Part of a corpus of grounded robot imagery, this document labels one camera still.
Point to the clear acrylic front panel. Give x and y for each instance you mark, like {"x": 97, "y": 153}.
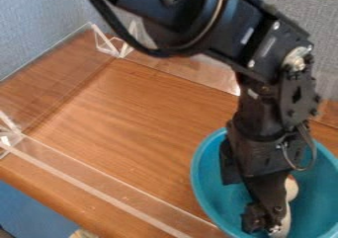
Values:
{"x": 101, "y": 202}

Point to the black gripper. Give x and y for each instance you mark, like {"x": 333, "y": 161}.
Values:
{"x": 257, "y": 162}

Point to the white brown toy mushroom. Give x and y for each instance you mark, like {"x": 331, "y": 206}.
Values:
{"x": 292, "y": 189}

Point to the blue plastic bowl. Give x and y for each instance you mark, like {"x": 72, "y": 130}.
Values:
{"x": 315, "y": 208}

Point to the clear acrylic corner bracket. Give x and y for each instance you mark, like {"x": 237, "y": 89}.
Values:
{"x": 113, "y": 46}

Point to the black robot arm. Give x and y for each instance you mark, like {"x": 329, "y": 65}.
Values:
{"x": 252, "y": 36}

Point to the clear acrylic left panel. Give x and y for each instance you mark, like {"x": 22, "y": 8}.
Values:
{"x": 69, "y": 61}

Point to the clear acrylic back panel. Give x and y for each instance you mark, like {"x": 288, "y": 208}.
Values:
{"x": 204, "y": 70}

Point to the clear acrylic panel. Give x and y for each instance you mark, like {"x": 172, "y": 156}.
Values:
{"x": 204, "y": 70}
{"x": 101, "y": 202}
{"x": 69, "y": 61}

